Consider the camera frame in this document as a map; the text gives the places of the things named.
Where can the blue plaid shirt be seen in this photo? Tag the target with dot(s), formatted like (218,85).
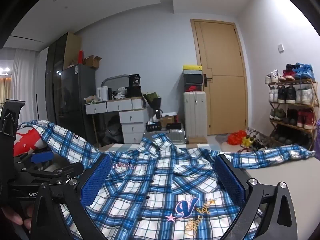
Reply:
(155,192)

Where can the white wall switch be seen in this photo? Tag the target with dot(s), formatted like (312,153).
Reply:
(280,48)

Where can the black bag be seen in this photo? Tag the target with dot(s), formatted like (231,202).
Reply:
(112,132)

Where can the black and red shoe box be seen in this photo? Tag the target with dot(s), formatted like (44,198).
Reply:
(193,88)

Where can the dark wrapped flower bouquet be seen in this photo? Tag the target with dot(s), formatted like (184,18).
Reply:
(152,102)

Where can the black tub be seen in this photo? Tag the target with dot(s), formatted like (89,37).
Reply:
(135,80)

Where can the dark glass wardrobe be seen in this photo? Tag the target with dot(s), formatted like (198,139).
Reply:
(53,80)

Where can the long black box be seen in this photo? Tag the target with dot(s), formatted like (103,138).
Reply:
(153,127)

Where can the ceiling lamp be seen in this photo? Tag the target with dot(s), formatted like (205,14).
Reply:
(4,71)

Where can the small wooden box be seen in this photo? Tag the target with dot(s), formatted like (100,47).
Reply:
(197,140)

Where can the red plastic bag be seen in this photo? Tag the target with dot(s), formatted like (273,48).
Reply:
(236,138)

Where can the small red box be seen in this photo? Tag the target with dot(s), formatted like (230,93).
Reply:
(80,57)

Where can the grey arched frame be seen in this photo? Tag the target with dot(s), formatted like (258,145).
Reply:
(112,77)

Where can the yellow toy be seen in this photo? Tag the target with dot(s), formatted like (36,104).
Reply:
(246,142)

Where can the grey floor mat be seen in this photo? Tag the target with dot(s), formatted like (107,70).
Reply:
(221,138)

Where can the red and white pillow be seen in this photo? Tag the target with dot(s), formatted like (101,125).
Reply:
(25,142)

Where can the white curtain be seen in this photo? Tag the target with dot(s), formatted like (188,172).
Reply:
(25,80)

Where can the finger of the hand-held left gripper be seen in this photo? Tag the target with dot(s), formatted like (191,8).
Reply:
(62,170)
(42,158)

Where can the grey upholstered bed frame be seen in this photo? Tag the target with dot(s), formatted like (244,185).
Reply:
(280,172)

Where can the patterned shoes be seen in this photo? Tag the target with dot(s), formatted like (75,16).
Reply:
(257,136)

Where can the brown box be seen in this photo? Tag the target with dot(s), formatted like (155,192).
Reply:
(167,122)

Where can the black refrigerator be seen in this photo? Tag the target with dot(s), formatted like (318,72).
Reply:
(77,100)

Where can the white drawer cabinet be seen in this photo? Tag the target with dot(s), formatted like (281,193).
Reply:
(132,125)

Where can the black case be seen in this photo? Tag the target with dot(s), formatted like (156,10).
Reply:
(133,91)

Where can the white desk with drawers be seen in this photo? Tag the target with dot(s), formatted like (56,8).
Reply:
(117,106)

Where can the person's left hand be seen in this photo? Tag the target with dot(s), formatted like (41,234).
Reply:
(13,216)

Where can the grey shoe box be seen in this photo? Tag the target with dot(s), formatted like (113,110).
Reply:
(192,72)

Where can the wooden door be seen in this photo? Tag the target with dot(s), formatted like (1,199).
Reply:
(225,92)

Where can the white upright suitcase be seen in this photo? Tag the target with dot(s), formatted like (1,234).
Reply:
(195,117)

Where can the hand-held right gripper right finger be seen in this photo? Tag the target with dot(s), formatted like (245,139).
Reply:
(230,180)

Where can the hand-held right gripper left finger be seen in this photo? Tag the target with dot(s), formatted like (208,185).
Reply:
(96,180)

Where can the wooden shoe rack with shoes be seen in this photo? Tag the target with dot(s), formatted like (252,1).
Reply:
(290,95)

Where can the tall cardboard box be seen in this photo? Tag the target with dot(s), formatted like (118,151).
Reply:
(72,50)

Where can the beige curtain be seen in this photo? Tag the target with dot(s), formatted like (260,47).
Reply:
(5,90)

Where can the silver suitcase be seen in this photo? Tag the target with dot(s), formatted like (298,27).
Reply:
(175,136)

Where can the yellow shoe box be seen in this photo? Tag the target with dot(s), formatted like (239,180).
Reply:
(192,67)

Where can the open cardboard box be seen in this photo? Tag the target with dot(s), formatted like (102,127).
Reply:
(91,61)

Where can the white kettle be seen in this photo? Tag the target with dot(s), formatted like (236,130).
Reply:
(103,93)

